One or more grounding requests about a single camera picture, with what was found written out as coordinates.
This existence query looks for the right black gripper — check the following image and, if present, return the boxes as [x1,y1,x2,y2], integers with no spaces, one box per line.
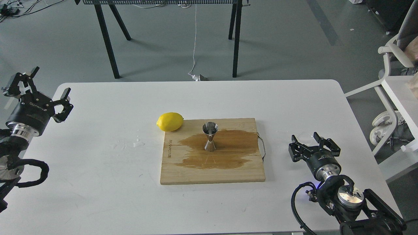
[289,132,341,182]

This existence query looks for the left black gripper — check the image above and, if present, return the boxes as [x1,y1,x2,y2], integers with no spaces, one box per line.
[2,66,74,137]

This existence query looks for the steel jigger measuring cup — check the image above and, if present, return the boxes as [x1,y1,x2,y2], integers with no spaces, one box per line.
[202,122,218,152]

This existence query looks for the small clear glass cup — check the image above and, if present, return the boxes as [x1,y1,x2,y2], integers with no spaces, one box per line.
[295,132,318,146]

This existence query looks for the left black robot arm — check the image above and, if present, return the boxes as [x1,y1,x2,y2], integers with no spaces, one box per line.
[0,67,73,212]

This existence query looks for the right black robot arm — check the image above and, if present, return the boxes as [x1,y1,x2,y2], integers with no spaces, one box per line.
[289,132,407,235]

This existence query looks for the wooden cutting board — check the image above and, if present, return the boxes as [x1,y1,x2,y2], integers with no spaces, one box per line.
[160,118,265,185]

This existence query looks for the white side table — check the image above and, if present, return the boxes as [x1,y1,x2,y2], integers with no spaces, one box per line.
[379,76,418,180]

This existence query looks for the yellow lemon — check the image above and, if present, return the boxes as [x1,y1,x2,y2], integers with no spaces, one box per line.
[156,113,184,132]

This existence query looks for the black cables on floor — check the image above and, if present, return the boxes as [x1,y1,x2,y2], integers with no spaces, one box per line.
[0,0,66,23]

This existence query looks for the white cable with plug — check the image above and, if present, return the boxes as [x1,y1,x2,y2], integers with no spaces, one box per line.
[187,4,208,82]

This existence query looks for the black metal table frame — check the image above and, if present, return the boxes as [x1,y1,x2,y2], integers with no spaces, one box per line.
[74,0,250,79]

